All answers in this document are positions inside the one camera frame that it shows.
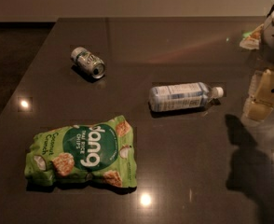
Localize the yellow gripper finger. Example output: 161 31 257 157
242 68 274 121

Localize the silver green 7up can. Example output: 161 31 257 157
71 47 106 79

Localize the green snack packet at back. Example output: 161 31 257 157
240 24 264 50

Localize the clear plastic water bottle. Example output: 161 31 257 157
149 82 224 112

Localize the green rice chips bag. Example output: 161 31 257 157
24 116 137 189

